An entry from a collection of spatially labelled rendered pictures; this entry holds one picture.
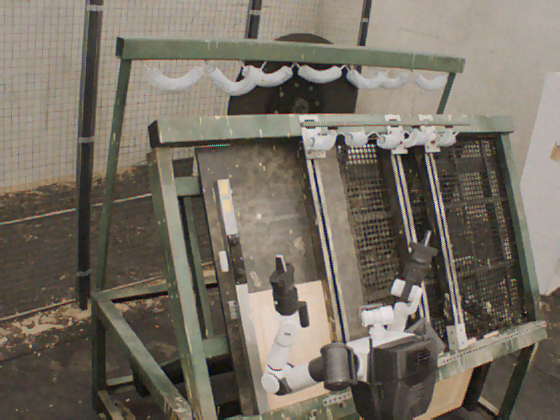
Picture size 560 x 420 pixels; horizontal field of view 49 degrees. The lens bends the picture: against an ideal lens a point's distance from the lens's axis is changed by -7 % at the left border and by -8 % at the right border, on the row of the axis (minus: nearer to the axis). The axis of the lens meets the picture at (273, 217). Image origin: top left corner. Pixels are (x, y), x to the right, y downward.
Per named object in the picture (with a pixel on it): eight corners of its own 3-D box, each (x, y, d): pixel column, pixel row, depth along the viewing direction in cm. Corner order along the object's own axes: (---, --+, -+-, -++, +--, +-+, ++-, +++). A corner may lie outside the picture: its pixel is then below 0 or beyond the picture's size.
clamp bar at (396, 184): (414, 362, 307) (450, 362, 287) (370, 121, 317) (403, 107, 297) (428, 357, 312) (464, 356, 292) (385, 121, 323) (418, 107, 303)
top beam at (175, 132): (150, 150, 254) (159, 143, 246) (146, 125, 255) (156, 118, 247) (502, 136, 374) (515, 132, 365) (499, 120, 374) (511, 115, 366)
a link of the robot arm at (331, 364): (328, 390, 228) (355, 380, 220) (309, 388, 223) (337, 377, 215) (324, 360, 234) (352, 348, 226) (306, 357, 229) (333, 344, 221)
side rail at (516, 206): (521, 322, 365) (536, 321, 355) (486, 138, 374) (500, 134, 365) (529, 319, 369) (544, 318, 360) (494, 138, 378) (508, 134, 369)
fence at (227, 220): (254, 413, 258) (259, 414, 255) (213, 182, 267) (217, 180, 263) (265, 410, 261) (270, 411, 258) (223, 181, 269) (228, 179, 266)
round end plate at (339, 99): (224, 187, 332) (243, 30, 303) (218, 183, 336) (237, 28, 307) (348, 177, 375) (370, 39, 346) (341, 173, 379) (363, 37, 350)
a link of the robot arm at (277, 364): (284, 331, 242) (272, 370, 251) (266, 341, 235) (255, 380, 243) (306, 346, 237) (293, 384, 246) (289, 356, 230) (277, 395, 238)
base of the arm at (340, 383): (343, 394, 228) (364, 385, 220) (314, 391, 221) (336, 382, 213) (338, 355, 236) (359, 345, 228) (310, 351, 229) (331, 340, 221)
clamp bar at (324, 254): (333, 389, 280) (368, 391, 260) (285, 122, 290) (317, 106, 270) (351, 383, 285) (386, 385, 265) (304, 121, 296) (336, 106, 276)
